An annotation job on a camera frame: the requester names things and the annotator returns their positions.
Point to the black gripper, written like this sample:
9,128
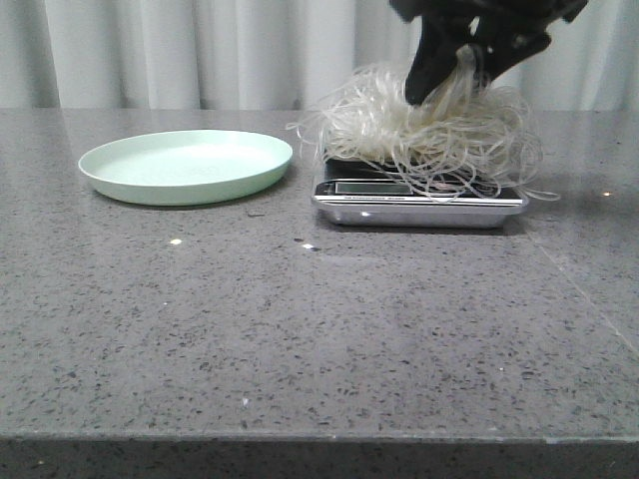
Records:
446,28

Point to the translucent white vermicelli bundle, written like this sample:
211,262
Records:
466,137

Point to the digital kitchen scale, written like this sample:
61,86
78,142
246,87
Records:
354,194

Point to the light green round plate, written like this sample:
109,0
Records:
186,168

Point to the white pleated curtain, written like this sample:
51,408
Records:
273,55

